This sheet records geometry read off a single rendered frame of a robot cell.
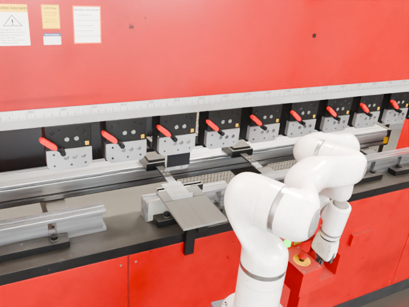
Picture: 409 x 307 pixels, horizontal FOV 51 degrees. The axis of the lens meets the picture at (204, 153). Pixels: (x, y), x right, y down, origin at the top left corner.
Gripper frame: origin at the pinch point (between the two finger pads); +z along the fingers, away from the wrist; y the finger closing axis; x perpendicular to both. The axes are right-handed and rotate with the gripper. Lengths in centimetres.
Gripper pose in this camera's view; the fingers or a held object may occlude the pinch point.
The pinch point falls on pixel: (319, 261)
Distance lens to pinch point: 194.1
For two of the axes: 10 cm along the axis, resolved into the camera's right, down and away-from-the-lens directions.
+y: 5.0, 5.2, -6.9
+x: 8.6, -2.0, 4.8
